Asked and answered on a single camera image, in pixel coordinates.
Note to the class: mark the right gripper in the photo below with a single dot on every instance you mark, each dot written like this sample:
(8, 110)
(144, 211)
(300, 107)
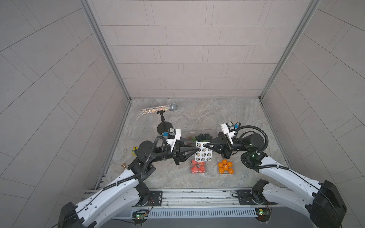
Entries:
(225, 148)

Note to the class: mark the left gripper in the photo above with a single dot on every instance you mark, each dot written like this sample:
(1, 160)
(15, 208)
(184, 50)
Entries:
(177, 152)

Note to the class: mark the fruit sticker sheet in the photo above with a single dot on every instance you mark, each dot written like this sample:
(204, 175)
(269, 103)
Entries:
(203, 155)

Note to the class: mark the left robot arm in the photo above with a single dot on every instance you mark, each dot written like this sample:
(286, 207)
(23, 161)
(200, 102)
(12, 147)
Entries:
(125, 191)

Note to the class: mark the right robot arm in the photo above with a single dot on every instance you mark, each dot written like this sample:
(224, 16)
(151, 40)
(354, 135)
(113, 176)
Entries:
(319, 201)

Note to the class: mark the orange fruit box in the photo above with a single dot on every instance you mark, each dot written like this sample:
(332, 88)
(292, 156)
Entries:
(225, 167)

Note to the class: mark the clear grape box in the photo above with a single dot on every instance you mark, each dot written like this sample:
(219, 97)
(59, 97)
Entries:
(197, 134)

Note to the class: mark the black microphone stand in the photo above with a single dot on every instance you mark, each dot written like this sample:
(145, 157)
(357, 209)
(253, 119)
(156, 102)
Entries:
(163, 126)

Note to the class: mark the glitter microphone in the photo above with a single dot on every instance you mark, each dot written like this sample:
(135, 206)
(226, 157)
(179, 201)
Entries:
(155, 110)

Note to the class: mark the yellow toy piece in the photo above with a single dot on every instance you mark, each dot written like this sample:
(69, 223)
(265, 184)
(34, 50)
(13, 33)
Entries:
(134, 151)

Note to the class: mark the right circuit board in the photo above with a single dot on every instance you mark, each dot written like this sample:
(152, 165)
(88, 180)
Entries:
(263, 214)

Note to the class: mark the circuit board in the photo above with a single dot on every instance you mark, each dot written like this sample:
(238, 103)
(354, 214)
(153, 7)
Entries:
(263, 214)
(140, 216)

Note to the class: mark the left circuit board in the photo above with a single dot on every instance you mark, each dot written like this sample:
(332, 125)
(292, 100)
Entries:
(140, 216)

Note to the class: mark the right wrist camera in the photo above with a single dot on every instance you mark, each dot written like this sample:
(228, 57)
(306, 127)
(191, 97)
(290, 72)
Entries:
(229, 129)

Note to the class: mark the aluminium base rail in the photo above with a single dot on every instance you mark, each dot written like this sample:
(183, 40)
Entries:
(199, 198)

